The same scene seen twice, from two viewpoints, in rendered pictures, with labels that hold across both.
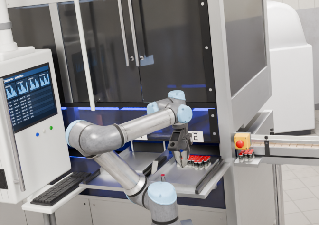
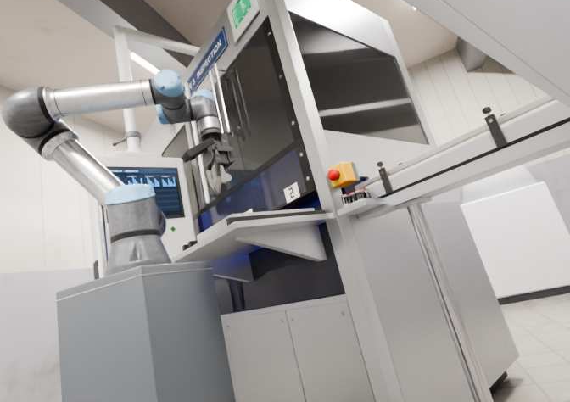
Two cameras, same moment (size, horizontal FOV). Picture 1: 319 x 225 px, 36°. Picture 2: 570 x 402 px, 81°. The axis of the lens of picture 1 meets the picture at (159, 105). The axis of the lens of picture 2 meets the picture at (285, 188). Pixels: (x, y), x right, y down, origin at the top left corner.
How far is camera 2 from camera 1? 1.87 m
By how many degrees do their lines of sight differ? 37
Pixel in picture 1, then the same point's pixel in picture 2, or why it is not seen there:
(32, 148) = not seen: hidden behind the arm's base
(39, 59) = (164, 162)
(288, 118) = (544, 270)
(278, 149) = (401, 176)
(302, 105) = (559, 252)
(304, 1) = not seen: hidden behind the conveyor
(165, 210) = (115, 214)
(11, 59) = (125, 156)
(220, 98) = (304, 126)
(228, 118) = (316, 148)
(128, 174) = (102, 182)
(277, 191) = (427, 254)
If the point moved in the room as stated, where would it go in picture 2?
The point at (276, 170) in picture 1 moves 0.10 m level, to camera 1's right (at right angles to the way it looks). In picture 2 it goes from (416, 217) to (447, 208)
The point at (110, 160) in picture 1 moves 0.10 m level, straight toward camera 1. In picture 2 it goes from (70, 158) to (36, 147)
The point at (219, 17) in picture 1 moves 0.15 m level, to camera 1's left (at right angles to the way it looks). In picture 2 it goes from (283, 34) to (253, 51)
